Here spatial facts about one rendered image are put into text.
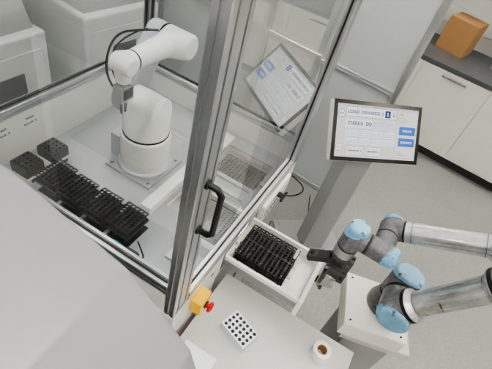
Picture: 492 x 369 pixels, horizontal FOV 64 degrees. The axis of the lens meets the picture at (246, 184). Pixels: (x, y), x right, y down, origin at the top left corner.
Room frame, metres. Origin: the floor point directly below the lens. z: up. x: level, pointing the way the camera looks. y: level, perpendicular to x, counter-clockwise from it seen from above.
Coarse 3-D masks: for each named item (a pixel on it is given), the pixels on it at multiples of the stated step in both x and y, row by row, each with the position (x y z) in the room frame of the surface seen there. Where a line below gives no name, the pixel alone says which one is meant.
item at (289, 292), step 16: (256, 224) 1.14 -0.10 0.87; (240, 240) 1.06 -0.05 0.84; (288, 240) 1.10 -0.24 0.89; (304, 256) 1.07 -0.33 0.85; (240, 272) 0.89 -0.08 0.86; (256, 272) 0.89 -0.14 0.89; (304, 272) 1.00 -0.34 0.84; (272, 288) 0.85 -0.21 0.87; (288, 288) 0.90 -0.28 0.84; (288, 304) 0.83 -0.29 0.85
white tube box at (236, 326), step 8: (224, 320) 0.71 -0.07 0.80; (232, 320) 0.72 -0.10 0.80; (240, 320) 0.73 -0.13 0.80; (224, 328) 0.69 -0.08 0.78; (232, 328) 0.69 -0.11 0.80; (240, 328) 0.70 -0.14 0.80; (248, 328) 0.71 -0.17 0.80; (232, 336) 0.67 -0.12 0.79; (240, 336) 0.67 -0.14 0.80; (248, 336) 0.68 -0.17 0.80; (256, 336) 0.69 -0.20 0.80; (240, 344) 0.65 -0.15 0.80; (248, 344) 0.65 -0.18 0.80
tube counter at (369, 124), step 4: (368, 120) 1.83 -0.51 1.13; (372, 120) 1.84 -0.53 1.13; (368, 124) 1.82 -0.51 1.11; (372, 124) 1.83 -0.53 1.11; (376, 124) 1.84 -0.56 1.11; (380, 124) 1.84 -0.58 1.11; (384, 124) 1.86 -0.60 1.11; (388, 124) 1.86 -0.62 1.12; (392, 124) 1.88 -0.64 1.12; (396, 124) 1.88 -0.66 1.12; (368, 128) 1.81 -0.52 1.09; (372, 128) 1.81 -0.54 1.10; (376, 128) 1.83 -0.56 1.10; (380, 128) 1.83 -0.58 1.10; (384, 128) 1.85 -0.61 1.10; (388, 128) 1.85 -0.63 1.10; (392, 128) 1.86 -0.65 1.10
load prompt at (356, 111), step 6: (348, 108) 1.82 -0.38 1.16; (354, 108) 1.83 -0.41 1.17; (360, 108) 1.84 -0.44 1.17; (366, 108) 1.86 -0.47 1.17; (372, 108) 1.87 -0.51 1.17; (378, 108) 1.89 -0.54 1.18; (348, 114) 1.80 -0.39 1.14; (354, 114) 1.81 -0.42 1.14; (360, 114) 1.83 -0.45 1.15; (366, 114) 1.84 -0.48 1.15; (372, 114) 1.85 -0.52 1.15; (378, 114) 1.87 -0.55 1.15; (384, 114) 1.89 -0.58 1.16; (390, 114) 1.90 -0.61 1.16; (396, 114) 1.91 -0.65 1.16; (396, 120) 1.90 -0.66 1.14
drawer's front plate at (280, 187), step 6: (288, 174) 1.46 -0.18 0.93; (288, 180) 1.46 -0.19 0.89; (282, 186) 1.37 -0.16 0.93; (276, 192) 1.32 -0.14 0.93; (282, 192) 1.42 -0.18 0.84; (270, 198) 1.26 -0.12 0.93; (264, 204) 1.22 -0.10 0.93; (270, 204) 1.27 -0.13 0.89; (264, 210) 1.20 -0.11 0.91; (258, 216) 1.20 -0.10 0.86; (264, 216) 1.24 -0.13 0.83
